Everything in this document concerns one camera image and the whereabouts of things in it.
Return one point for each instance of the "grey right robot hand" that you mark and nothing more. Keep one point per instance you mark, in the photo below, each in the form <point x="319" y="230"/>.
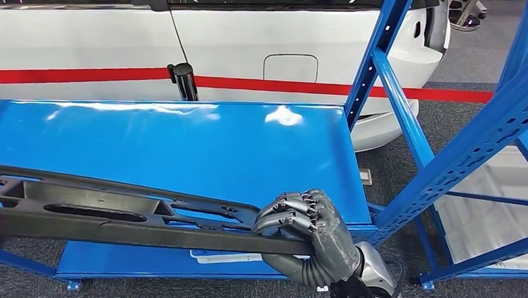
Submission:
<point x="331" y="238"/>

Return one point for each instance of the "long black plastic panel part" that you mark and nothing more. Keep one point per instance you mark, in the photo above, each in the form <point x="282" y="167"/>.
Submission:
<point x="111" y="232"/>

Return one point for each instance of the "grey floor socket plate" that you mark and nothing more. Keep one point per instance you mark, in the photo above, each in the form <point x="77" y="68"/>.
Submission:
<point x="365" y="176"/>

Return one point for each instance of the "red barrier belt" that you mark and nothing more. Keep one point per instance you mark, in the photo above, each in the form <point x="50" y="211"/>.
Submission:
<point x="292" y="86"/>
<point x="73" y="76"/>

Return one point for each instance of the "chrome chair base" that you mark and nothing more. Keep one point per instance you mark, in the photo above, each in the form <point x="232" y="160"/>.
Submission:
<point x="466" y="19"/>

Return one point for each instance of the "white car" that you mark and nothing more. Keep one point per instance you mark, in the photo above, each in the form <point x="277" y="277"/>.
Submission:
<point x="74" y="40"/>

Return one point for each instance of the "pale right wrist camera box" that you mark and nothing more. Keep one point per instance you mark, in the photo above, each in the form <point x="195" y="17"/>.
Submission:
<point x="351" y="296"/>

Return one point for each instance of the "black stanchion post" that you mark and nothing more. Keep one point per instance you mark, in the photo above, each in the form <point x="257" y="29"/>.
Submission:
<point x="185" y="81"/>

